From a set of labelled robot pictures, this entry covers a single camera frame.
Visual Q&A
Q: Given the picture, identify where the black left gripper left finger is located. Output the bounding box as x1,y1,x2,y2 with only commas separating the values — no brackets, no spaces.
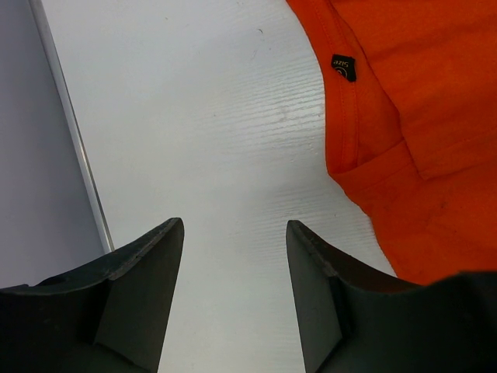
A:
1,218,184,372

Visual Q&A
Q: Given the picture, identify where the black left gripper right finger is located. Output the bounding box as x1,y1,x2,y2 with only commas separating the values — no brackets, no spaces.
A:
286,220,496,372

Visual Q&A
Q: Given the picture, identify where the orange t shirt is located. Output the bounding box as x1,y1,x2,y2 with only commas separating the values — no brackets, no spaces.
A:
290,1,496,284

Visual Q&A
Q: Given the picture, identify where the aluminium table edge rail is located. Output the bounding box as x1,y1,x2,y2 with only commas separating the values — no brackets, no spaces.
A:
29,0,115,253

